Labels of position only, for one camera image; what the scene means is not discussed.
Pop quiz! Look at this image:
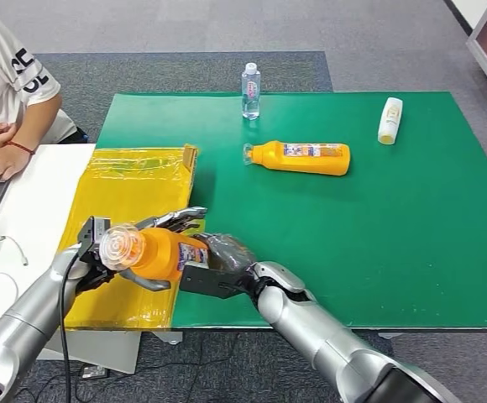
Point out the white table foot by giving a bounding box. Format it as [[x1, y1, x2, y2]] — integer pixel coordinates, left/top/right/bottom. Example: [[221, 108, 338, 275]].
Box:
[[153, 331, 184, 346]]

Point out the white cable with plug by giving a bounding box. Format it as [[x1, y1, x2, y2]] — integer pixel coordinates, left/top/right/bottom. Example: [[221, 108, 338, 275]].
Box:
[[0, 235, 30, 267]]

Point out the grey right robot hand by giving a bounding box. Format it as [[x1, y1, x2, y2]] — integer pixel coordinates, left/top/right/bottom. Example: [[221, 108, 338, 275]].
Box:
[[188, 232, 257, 275]]

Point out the green table mat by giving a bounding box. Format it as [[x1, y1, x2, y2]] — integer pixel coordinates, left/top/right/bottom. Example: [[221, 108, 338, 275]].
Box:
[[95, 92, 487, 330]]

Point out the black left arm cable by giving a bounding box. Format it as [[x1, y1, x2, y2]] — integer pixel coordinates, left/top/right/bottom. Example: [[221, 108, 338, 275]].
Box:
[[60, 253, 81, 403]]

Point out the person's left hand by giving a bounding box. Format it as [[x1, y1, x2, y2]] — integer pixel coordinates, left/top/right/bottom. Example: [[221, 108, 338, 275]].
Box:
[[0, 145, 33, 185]]

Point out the yellow plastic wrapped cardboard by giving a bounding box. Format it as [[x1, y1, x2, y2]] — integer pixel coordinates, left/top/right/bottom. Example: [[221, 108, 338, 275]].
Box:
[[58, 144, 207, 330]]

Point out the person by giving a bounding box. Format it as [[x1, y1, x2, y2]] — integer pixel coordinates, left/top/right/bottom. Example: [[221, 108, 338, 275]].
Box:
[[0, 3, 89, 185]]

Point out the floor power strip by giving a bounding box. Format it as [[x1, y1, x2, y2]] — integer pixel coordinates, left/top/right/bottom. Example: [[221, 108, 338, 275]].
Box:
[[79, 364, 110, 381]]

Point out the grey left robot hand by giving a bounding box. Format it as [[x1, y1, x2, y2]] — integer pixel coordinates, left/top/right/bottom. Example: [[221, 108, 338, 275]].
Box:
[[75, 207, 208, 296]]

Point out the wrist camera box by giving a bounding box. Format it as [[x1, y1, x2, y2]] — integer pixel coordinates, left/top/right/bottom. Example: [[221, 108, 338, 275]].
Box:
[[77, 217, 113, 263], [180, 264, 244, 301]]

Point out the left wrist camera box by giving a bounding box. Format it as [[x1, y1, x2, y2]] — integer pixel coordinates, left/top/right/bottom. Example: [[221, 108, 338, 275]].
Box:
[[77, 217, 113, 263]]

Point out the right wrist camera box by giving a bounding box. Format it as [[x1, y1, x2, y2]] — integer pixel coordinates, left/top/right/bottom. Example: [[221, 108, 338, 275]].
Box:
[[180, 264, 244, 301]]

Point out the white lotion bottle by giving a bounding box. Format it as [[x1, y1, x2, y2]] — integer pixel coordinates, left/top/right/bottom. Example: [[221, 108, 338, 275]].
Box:
[[377, 97, 404, 146]]

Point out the clear water bottle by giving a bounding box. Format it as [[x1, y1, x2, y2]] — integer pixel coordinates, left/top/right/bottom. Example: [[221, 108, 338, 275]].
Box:
[[242, 62, 261, 121]]

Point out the orange detergent bottle clear cap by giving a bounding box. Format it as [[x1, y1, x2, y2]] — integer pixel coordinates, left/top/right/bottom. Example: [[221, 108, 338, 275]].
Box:
[[242, 139, 351, 177], [98, 223, 209, 283]]

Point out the red bracelet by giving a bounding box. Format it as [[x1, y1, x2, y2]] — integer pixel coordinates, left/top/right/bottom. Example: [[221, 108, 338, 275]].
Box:
[[6, 139, 36, 155]]

